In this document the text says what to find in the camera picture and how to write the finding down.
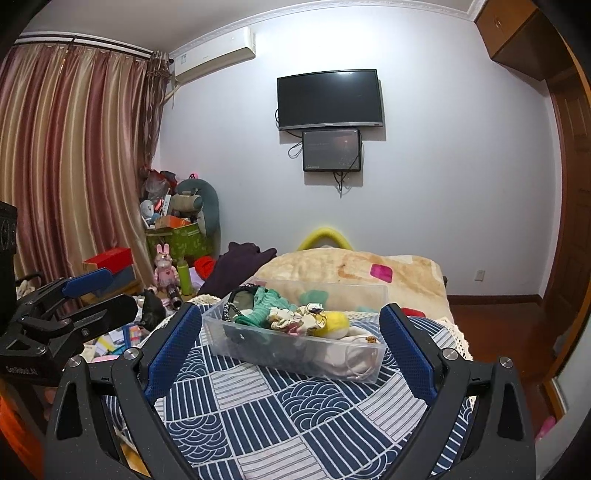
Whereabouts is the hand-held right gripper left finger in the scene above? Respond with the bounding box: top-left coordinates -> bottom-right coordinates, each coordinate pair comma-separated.
45,302 -> 204,480

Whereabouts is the red box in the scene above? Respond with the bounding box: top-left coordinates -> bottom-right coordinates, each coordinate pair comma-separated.
83,248 -> 134,274

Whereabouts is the green bottle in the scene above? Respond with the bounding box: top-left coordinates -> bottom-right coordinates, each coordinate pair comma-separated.
178,259 -> 194,296

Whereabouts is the pink rabbit figure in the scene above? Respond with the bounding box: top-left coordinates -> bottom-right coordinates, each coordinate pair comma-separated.
154,243 -> 180,289

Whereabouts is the green cardboard box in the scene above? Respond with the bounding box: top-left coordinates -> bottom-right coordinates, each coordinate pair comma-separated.
145,224 -> 206,267

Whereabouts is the small black wall monitor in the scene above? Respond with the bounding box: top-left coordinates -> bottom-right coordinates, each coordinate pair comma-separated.
302,128 -> 362,173

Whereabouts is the brown wooden door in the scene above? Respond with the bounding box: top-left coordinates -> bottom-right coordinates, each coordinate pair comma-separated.
538,78 -> 591,384

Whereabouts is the grey plush toy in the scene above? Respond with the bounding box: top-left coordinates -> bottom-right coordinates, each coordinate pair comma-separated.
173,178 -> 221,252

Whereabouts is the yellow cushion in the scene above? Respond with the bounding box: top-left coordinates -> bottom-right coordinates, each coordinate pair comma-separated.
298,226 -> 356,252

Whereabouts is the wooden wardrobe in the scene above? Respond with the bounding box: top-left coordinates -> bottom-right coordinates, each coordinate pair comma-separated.
475,0 -> 578,83

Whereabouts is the beige cloth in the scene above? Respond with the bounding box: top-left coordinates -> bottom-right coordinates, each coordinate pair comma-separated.
318,339 -> 384,381

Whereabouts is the clear plastic bin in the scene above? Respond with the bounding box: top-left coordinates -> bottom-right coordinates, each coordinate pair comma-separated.
202,277 -> 389,384

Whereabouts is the blue patterned tablecloth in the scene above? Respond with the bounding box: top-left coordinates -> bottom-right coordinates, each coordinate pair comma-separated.
99,295 -> 476,480

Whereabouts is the black wall television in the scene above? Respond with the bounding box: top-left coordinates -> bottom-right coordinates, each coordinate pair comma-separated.
276,69 -> 385,132

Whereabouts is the dark purple clothing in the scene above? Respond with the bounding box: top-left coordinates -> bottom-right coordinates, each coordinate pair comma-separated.
199,241 -> 278,298

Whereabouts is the teal knit cloth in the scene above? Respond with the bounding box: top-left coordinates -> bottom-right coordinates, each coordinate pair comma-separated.
233,287 -> 297,328

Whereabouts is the white air conditioner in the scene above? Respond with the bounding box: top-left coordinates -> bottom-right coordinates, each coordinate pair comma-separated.
172,26 -> 257,86

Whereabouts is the heap of toys and packets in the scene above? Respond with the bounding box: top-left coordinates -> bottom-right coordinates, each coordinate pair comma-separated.
140,168 -> 178,228

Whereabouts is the grey blue box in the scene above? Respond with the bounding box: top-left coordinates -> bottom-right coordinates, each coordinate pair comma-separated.
108,265 -> 139,295

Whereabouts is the floral scrunchie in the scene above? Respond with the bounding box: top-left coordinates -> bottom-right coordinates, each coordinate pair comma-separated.
270,303 -> 325,334

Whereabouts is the pile of papers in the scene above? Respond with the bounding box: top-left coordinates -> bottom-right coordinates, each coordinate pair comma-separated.
83,318 -> 149,366

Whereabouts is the yellow plush ball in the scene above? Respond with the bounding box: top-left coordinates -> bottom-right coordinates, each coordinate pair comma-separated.
314,310 -> 350,340

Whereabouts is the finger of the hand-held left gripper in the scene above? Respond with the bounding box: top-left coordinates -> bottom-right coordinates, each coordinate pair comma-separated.
16,269 -> 114,319
18,294 -> 138,349

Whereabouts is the striped pink curtain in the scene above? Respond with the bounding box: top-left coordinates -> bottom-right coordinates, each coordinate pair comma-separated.
0,44 -> 174,296

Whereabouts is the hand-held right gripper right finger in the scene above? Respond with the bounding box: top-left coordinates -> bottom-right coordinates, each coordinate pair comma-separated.
379,303 -> 539,480

